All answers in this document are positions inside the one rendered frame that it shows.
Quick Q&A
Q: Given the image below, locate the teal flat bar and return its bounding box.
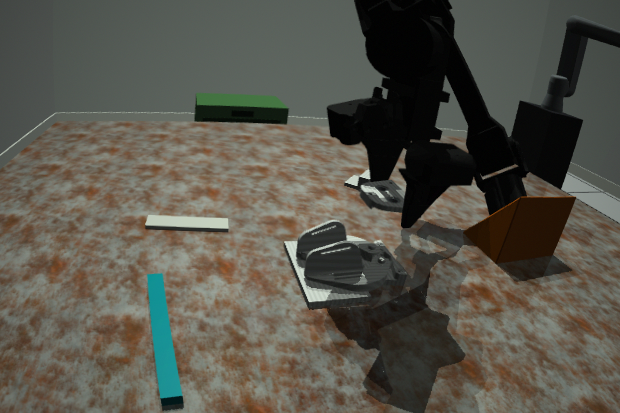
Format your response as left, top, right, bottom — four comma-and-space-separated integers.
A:
147, 273, 183, 406

